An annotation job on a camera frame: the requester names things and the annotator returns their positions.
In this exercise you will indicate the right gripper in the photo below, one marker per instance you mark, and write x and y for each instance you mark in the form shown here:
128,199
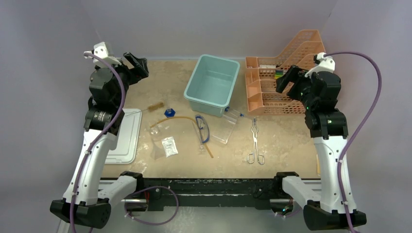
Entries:
295,74

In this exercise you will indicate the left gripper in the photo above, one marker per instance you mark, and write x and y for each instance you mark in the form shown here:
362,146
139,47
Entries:
139,71

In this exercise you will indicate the amber rubber tubing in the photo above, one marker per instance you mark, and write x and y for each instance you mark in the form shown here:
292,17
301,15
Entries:
185,133

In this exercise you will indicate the blue safety glasses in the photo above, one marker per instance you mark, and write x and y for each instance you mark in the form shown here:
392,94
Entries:
203,128

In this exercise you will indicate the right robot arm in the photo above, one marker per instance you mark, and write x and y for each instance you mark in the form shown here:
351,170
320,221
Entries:
334,208

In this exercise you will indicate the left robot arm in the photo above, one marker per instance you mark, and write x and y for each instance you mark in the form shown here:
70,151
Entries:
83,203

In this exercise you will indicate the brown test tube brush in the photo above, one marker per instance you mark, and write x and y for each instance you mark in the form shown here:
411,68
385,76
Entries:
154,107

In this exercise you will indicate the orange plastic file organizer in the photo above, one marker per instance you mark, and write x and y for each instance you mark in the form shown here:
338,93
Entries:
262,72

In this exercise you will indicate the white plastic bin lid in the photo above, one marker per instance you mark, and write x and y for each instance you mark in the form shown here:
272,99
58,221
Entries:
126,149

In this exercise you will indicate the clear acrylic tube rack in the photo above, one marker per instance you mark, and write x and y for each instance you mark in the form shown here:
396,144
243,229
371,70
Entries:
223,127

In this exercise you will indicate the clear plastic funnel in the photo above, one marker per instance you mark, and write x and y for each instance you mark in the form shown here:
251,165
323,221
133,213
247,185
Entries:
156,137

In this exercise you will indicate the small white packet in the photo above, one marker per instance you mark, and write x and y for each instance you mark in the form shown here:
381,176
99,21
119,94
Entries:
169,146

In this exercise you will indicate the teal plastic bin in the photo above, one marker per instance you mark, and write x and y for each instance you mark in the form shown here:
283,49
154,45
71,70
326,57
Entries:
211,84

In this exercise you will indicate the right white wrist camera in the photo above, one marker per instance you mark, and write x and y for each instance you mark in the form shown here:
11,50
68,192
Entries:
323,63

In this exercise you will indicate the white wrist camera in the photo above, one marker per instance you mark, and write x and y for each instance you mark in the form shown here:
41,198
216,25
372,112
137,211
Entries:
323,63
104,51

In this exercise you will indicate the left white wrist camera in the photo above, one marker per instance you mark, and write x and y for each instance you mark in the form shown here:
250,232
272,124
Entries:
104,51

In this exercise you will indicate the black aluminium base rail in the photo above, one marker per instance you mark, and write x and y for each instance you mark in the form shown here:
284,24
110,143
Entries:
261,194

